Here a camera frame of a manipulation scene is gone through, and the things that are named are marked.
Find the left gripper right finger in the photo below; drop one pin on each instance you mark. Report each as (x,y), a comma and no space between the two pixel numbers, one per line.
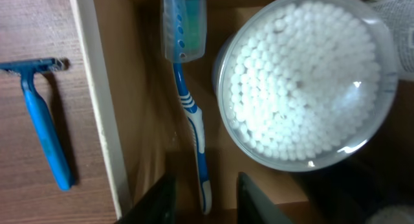
(253,205)

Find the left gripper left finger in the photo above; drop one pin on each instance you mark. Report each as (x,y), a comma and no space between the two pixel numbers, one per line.
(157,206)

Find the cotton swab jar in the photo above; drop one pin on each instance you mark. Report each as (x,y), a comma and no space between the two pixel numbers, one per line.
(304,84)

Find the blue disposable razor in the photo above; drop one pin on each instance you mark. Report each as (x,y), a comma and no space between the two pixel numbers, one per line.
(40,114)

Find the blue white toothbrush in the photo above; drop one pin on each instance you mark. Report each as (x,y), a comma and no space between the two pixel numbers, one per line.
(184,32)

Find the white cream tube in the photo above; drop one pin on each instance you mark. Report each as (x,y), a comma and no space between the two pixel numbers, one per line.
(398,16)

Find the clear spray bottle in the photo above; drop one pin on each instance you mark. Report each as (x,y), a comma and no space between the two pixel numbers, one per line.
(396,214)

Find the white cardboard box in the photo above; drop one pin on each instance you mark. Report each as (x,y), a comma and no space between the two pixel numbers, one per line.
(141,124)

